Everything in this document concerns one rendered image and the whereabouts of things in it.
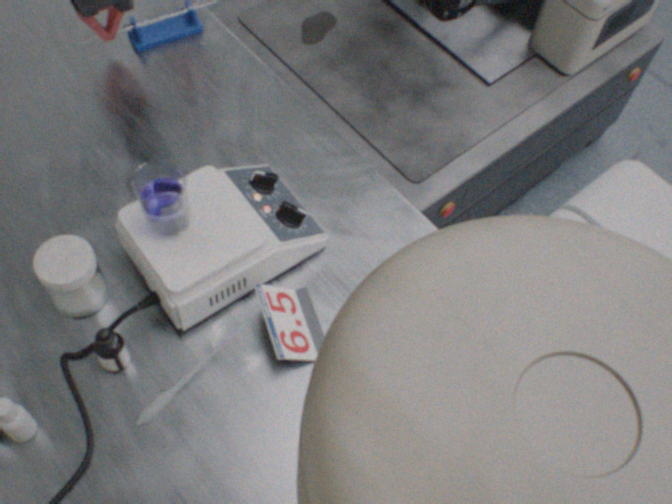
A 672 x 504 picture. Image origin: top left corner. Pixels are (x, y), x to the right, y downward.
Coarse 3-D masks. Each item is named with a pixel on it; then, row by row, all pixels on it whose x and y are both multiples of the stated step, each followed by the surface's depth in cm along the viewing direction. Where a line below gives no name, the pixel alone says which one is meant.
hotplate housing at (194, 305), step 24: (240, 168) 86; (312, 240) 84; (144, 264) 77; (240, 264) 78; (264, 264) 80; (288, 264) 84; (192, 288) 76; (216, 288) 77; (240, 288) 80; (168, 312) 79; (192, 312) 78; (216, 312) 82
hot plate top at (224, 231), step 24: (192, 192) 80; (216, 192) 80; (120, 216) 78; (216, 216) 78; (240, 216) 79; (144, 240) 76; (168, 240) 76; (192, 240) 77; (216, 240) 77; (240, 240) 77; (264, 240) 77; (168, 264) 75; (192, 264) 75; (216, 264) 75; (168, 288) 74
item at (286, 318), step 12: (264, 288) 80; (276, 300) 81; (288, 300) 82; (276, 312) 79; (288, 312) 81; (276, 324) 78; (288, 324) 80; (300, 324) 81; (288, 336) 79; (300, 336) 80; (288, 348) 77; (300, 348) 79
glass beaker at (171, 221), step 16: (160, 160) 73; (144, 176) 73; (160, 176) 75; (176, 176) 74; (144, 208) 72; (160, 208) 71; (176, 208) 72; (144, 224) 76; (160, 224) 74; (176, 224) 74
